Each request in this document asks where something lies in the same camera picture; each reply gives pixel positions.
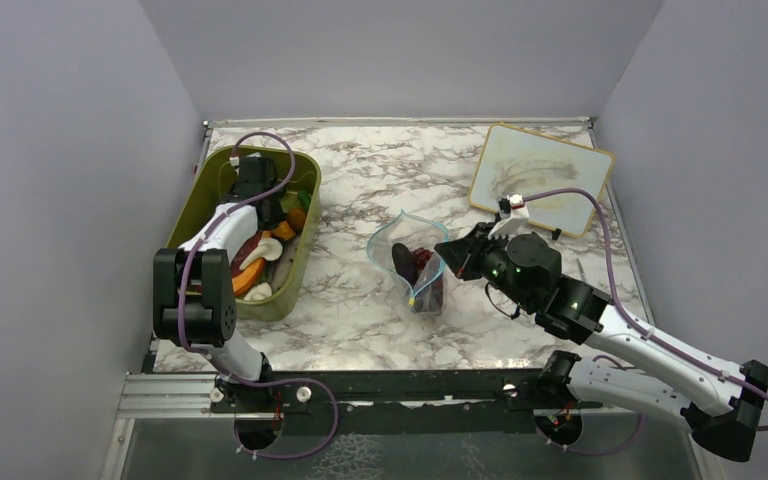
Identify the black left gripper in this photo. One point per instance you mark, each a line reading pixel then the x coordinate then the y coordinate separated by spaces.
pixel 277 215

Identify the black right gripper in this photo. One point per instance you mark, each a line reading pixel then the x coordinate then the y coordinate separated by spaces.
pixel 462 254

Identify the red toy grapes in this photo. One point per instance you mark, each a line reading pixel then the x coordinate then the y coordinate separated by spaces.
pixel 421 257

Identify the clear zip top bag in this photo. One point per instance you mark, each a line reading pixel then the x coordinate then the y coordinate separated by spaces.
pixel 427 297

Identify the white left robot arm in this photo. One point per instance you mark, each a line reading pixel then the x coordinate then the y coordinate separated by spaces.
pixel 194 304

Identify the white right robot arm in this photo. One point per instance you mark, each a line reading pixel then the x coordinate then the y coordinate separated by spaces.
pixel 719 402

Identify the olive green plastic bin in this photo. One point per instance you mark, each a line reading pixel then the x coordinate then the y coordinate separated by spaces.
pixel 215 178

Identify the small green toy pepper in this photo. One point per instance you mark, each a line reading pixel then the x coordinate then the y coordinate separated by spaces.
pixel 304 199

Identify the small orange toy fruit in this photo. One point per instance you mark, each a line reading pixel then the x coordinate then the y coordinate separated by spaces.
pixel 297 217

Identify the red toy meat slice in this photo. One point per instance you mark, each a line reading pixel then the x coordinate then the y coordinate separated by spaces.
pixel 243 253

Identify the white toy mushroom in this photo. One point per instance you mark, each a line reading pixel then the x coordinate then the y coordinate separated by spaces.
pixel 269 249

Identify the orange toy pumpkin slice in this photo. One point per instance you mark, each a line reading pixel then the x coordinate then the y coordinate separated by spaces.
pixel 248 277

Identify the yellow framed whiteboard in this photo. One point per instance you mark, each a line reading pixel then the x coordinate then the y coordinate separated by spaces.
pixel 514 160

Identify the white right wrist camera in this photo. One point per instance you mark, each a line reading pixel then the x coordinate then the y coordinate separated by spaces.
pixel 512 215

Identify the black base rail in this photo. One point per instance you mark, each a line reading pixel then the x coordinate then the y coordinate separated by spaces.
pixel 393 402

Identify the aluminium frame rail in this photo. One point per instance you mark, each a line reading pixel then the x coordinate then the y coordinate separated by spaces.
pixel 162 425

